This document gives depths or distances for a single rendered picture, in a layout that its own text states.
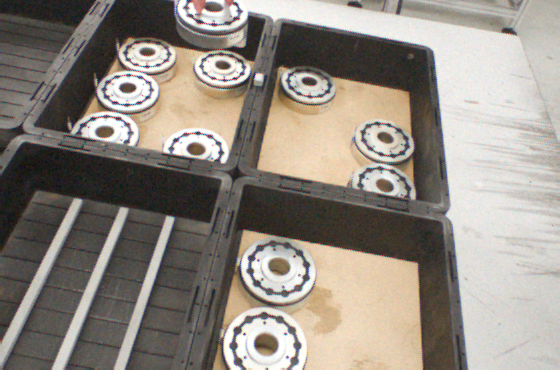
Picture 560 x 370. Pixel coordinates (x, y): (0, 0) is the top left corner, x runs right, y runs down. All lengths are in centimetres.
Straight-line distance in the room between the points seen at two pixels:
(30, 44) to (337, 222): 68
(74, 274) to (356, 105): 58
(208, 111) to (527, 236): 64
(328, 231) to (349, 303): 10
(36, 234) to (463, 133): 89
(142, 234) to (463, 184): 66
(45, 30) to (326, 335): 78
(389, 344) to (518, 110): 81
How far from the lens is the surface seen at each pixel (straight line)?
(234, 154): 78
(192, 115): 97
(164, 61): 104
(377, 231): 79
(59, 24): 120
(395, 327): 78
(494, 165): 126
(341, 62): 108
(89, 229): 83
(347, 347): 75
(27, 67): 110
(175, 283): 77
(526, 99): 148
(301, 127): 98
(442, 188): 82
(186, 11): 83
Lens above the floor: 149
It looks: 46 degrees down
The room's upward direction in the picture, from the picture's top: 11 degrees clockwise
